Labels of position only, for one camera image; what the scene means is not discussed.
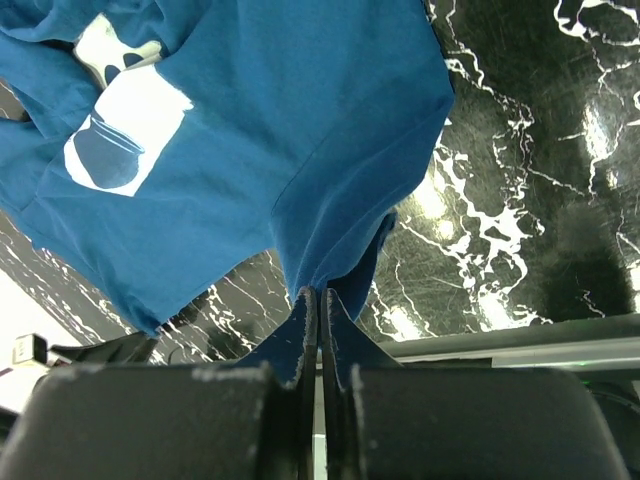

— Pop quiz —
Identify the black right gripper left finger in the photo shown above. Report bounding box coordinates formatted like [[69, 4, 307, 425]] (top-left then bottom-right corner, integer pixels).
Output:
[[1, 288, 318, 479]]

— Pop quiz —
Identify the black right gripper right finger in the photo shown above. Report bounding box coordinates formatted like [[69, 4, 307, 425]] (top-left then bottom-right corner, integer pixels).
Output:
[[320, 289, 630, 479]]

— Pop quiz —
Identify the blue t shirt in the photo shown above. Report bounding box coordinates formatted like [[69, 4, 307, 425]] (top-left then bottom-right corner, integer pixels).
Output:
[[0, 0, 456, 391]]

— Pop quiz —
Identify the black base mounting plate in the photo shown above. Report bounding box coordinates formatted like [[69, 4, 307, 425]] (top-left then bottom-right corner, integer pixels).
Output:
[[379, 314, 639, 382]]

